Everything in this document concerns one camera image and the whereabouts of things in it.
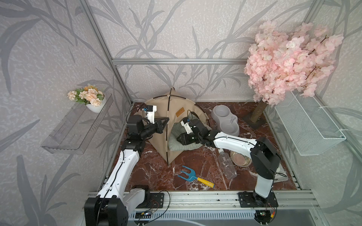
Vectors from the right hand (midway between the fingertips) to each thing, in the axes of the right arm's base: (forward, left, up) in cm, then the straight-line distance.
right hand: (178, 137), depth 84 cm
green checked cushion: (0, 0, +9) cm, 9 cm away
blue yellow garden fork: (-20, -8, -12) cm, 24 cm away
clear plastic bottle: (-14, -29, -10) cm, 33 cm away
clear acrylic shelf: (-10, +47, +19) cm, 52 cm away
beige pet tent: (+12, +4, +17) cm, 21 cm away
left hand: (+2, +4, +14) cm, 15 cm away
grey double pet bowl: (+19, -35, -11) cm, 41 cm away
